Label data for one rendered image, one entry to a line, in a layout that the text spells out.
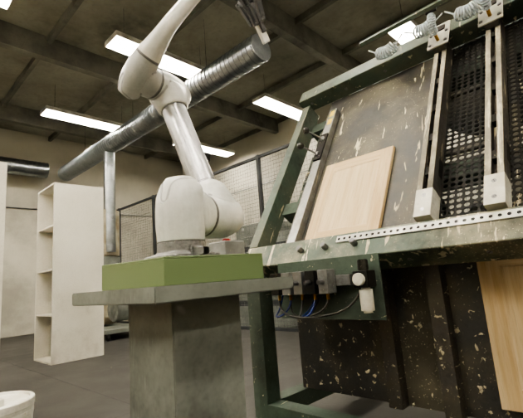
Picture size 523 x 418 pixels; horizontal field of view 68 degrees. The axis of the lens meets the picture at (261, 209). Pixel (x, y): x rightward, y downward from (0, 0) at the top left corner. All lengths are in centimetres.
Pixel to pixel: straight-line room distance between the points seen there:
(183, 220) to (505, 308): 113
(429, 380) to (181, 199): 118
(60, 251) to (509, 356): 446
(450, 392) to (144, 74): 162
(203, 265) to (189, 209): 23
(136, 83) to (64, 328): 382
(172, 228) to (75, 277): 391
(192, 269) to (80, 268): 410
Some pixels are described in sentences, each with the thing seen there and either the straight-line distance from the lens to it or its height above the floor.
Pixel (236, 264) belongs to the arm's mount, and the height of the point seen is 79.
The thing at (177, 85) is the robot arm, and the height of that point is 155.
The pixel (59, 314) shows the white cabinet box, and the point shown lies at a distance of 502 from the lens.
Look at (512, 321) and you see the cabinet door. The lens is 161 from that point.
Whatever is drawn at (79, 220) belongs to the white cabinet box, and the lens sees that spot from 516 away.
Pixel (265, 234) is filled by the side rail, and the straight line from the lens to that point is 201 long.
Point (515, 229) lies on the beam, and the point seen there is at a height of 83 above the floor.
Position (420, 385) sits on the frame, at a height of 29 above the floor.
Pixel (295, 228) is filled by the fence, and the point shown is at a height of 97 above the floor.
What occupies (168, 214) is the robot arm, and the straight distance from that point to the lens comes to 123.
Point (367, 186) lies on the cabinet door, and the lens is 179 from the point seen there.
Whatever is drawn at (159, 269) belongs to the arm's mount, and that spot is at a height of 79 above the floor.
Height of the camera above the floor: 75
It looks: 10 degrees up
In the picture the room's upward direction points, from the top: 5 degrees counter-clockwise
